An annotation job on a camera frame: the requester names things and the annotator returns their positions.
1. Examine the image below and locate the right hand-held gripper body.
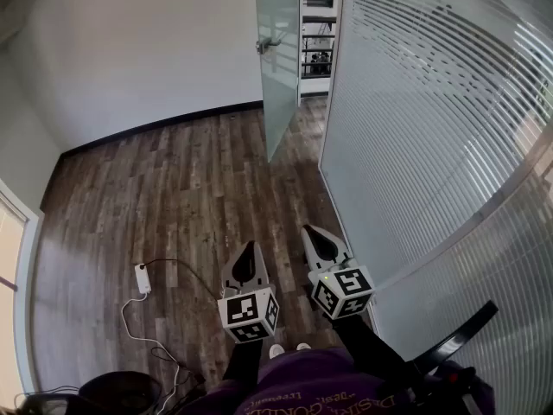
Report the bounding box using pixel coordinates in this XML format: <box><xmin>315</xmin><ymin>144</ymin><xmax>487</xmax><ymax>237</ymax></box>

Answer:
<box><xmin>307</xmin><ymin>256</ymin><xmax>376</xmax><ymax>320</ymax></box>

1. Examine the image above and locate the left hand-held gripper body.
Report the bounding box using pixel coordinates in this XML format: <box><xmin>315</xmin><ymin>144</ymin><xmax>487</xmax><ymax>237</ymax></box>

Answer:
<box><xmin>217</xmin><ymin>281</ymin><xmax>280</xmax><ymax>344</ymax></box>

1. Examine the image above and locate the frosted glass door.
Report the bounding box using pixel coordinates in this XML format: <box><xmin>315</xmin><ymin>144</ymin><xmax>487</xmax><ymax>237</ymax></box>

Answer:
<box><xmin>253</xmin><ymin>0</ymin><xmax>302</xmax><ymax>164</ymax></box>

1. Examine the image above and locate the silver door handle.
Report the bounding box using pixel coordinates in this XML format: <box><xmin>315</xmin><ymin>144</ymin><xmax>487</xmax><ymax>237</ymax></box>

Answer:
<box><xmin>255</xmin><ymin>38</ymin><xmax>282</xmax><ymax>56</ymax></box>

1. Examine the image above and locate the person's right forearm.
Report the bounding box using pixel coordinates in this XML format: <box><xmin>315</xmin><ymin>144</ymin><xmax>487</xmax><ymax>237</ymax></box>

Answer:
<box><xmin>331</xmin><ymin>314</ymin><xmax>418</xmax><ymax>391</ymax></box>

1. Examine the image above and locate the person's left forearm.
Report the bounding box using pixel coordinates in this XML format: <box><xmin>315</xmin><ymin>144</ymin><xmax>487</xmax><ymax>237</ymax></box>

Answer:
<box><xmin>222</xmin><ymin>338</ymin><xmax>264</xmax><ymax>382</ymax></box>

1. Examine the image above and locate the white power strip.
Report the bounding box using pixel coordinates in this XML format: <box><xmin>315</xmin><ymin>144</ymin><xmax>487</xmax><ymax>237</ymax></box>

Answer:
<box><xmin>134</xmin><ymin>263</ymin><xmax>153</xmax><ymax>295</ymax></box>

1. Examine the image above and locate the person's purple shirt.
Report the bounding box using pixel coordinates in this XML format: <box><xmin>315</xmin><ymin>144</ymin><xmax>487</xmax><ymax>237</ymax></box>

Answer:
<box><xmin>175</xmin><ymin>346</ymin><xmax>496</xmax><ymax>415</ymax></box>

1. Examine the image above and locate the glass partition with blinds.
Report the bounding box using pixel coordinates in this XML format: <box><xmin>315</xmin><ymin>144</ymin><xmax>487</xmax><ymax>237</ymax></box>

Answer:
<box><xmin>318</xmin><ymin>0</ymin><xmax>553</xmax><ymax>415</ymax></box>

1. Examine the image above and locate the black device with red button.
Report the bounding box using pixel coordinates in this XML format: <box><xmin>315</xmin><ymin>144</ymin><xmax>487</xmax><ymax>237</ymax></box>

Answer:
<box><xmin>425</xmin><ymin>363</ymin><xmax>480</xmax><ymax>415</ymax></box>

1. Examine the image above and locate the black baseboard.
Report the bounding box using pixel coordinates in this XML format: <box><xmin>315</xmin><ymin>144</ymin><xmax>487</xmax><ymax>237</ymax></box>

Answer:
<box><xmin>41</xmin><ymin>99</ymin><xmax>264</xmax><ymax>214</ymax></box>

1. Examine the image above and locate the white framed window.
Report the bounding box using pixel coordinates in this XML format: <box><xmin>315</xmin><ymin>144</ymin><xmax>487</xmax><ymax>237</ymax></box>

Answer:
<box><xmin>0</xmin><ymin>178</ymin><xmax>45</xmax><ymax>408</ymax></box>

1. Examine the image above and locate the thin black cable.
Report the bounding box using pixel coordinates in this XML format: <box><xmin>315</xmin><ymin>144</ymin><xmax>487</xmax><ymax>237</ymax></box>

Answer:
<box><xmin>149</xmin><ymin>346</ymin><xmax>207</xmax><ymax>410</ymax></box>

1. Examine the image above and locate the white power cable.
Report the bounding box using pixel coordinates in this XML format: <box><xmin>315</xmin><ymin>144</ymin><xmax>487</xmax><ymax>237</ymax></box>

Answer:
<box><xmin>120</xmin><ymin>292</ymin><xmax>181</xmax><ymax>415</ymax></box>

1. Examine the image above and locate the black flat strap bar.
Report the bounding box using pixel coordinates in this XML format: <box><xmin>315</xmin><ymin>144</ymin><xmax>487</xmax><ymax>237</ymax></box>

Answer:
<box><xmin>410</xmin><ymin>299</ymin><xmax>500</xmax><ymax>375</ymax></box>

